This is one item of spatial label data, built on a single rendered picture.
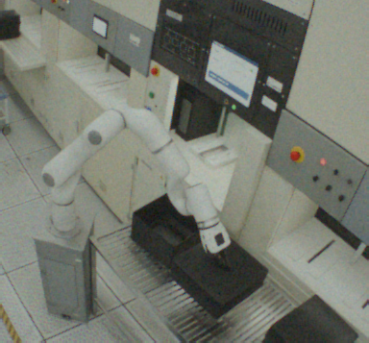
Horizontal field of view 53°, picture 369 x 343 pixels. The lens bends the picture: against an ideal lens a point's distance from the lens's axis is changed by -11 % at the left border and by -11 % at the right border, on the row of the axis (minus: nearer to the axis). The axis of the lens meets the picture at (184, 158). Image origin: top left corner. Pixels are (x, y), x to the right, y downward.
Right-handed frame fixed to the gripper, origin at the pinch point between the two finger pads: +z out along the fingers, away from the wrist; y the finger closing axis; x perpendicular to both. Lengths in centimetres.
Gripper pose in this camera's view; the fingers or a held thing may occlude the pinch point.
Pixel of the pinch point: (222, 260)
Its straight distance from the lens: 162.2
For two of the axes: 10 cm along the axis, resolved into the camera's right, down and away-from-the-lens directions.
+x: -5.8, 1.9, 7.9
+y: 7.3, -2.9, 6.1
